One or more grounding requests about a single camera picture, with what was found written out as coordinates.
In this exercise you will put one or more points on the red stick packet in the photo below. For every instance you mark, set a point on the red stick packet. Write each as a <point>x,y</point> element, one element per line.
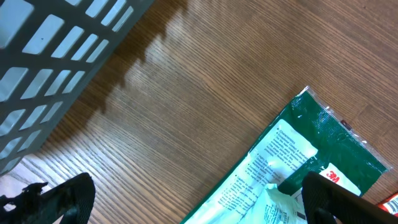
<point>390,205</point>

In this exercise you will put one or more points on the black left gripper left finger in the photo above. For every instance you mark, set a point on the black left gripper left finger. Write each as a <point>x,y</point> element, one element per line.
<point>69,202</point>

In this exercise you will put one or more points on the green 3M sponge package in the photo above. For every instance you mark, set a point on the green 3M sponge package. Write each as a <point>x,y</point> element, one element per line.
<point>265,185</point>

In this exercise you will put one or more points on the grey plastic mesh basket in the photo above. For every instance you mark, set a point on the grey plastic mesh basket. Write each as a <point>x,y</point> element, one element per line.
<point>50,51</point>

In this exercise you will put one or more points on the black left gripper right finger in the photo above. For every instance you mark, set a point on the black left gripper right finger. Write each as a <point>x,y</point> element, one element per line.
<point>326,202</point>

